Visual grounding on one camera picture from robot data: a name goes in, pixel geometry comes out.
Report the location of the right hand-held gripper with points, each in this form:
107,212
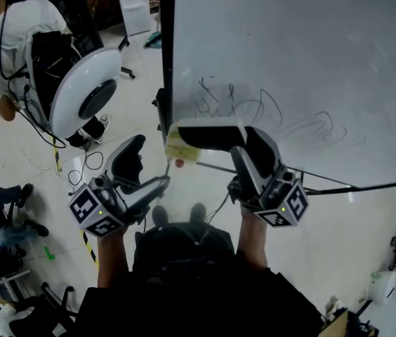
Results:
282,198

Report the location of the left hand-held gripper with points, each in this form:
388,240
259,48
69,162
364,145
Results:
94,211

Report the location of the yellowish translucent whiteboard box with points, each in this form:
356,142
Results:
180,149

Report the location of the white and black whiteboard eraser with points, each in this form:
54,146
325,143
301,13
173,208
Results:
205,137

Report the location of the person's right forearm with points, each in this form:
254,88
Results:
252,239

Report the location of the person's left forearm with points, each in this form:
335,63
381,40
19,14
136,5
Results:
112,258

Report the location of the large white whiteboard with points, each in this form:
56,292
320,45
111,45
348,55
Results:
307,54

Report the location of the black whiteboard stand foot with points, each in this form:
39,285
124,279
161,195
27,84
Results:
127,58

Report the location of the brown cardboard box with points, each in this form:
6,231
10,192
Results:
335,325

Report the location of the red round magnet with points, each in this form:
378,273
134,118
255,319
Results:
179,162

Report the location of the person's left black shoe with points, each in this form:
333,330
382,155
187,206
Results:
159,215

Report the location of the person's black shoe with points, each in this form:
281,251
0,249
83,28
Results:
159,215
198,212

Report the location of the person's right black shoe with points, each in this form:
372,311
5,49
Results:
198,212

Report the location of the yellow black floor tape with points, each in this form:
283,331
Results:
57,158
90,249

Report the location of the white round lamp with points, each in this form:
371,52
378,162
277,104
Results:
78,83

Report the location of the green floor tape mark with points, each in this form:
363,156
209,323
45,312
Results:
48,253

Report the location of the person's black clothing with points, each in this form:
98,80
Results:
191,293

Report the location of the green broom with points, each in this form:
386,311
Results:
153,40

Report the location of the black backpack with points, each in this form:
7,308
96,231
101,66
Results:
48,72

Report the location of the black office chair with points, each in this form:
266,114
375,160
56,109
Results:
55,304

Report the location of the white water dispenser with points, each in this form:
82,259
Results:
133,7

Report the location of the black whiteboard stand post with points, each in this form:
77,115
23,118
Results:
167,47

